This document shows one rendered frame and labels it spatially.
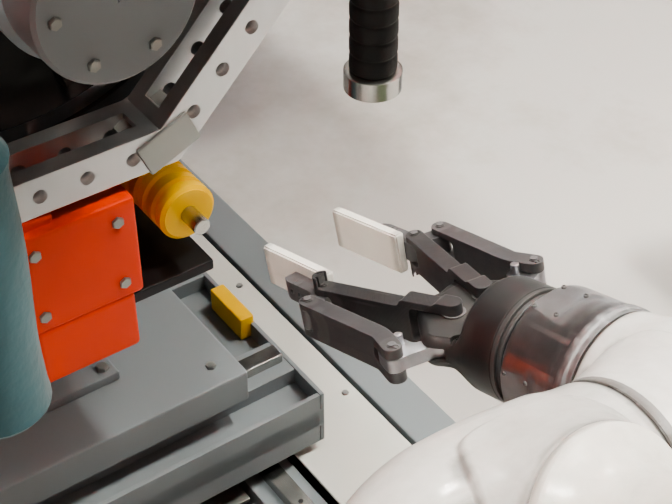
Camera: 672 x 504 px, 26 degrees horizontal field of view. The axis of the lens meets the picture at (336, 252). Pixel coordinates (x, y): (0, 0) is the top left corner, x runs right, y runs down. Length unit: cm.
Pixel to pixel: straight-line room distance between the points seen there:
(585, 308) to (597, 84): 167
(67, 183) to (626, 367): 64
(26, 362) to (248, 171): 112
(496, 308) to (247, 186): 139
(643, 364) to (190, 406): 90
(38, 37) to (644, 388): 47
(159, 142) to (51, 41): 30
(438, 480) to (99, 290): 73
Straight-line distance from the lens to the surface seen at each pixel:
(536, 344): 82
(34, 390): 119
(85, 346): 136
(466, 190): 221
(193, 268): 138
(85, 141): 130
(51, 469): 153
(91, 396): 159
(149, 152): 128
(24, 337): 115
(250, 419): 166
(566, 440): 63
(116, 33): 101
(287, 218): 215
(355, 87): 107
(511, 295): 85
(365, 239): 101
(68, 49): 100
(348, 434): 173
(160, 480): 159
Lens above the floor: 136
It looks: 40 degrees down
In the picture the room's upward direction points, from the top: straight up
